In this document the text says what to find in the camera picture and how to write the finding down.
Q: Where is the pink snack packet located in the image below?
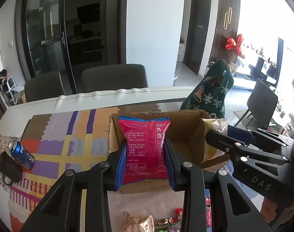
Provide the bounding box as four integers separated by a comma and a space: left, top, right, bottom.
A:
118, 116, 171, 186

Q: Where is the red ribbon bow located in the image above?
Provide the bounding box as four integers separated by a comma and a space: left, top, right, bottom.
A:
225, 34, 246, 59

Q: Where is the person's right hand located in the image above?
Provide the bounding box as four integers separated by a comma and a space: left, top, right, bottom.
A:
261, 197, 294, 223

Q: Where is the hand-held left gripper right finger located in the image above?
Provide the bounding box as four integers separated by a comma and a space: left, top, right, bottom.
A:
163, 139, 273, 232

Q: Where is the green knitted snowflake bag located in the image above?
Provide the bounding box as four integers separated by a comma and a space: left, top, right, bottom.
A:
179, 59, 234, 119

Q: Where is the white shelf rack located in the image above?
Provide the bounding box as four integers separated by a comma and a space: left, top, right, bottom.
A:
0, 76, 18, 107

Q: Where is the grey dining chair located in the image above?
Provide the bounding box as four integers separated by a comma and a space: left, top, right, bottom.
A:
24, 71, 66, 102
80, 63, 149, 94

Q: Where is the gold foil snack packet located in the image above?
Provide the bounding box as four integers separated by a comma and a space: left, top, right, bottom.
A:
138, 215, 154, 232

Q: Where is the gold loop wall ornament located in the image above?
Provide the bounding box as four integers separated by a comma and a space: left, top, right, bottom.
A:
222, 7, 232, 29

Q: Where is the pale yellow snack packet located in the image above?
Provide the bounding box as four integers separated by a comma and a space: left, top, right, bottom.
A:
199, 118, 228, 162

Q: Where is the black mug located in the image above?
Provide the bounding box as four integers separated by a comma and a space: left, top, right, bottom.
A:
0, 151, 23, 187

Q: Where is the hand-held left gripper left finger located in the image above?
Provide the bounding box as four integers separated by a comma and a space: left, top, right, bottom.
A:
20, 139, 128, 232

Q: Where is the black framed glass door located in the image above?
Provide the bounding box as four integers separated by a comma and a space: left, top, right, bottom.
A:
15, 0, 78, 95

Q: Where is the gold wrapped candy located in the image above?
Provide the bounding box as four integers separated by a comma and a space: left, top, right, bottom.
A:
155, 218, 174, 226

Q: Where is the blue soda can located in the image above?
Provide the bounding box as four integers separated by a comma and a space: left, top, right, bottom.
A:
7, 140, 35, 170

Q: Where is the cardboard box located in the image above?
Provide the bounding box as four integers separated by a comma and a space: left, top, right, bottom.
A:
108, 109, 231, 194

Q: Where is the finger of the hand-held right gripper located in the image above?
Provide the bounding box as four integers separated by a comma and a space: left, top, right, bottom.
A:
205, 130, 292, 172
227, 125, 294, 151

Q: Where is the dark interior door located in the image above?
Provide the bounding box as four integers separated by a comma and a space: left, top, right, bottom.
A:
183, 0, 212, 76

